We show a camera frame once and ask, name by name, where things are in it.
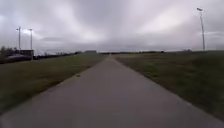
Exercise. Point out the distant low building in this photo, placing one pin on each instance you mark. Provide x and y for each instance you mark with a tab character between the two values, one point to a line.
90	51

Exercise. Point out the grey asphalt path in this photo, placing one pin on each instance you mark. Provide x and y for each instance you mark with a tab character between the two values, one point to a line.
110	96

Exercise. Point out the grass field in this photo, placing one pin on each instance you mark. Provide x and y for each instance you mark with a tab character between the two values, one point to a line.
30	75
186	71

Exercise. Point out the dark low building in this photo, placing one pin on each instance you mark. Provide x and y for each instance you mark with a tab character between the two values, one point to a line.
24	52

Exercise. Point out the tall floodlight pole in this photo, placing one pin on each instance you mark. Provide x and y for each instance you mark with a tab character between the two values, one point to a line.
202	30

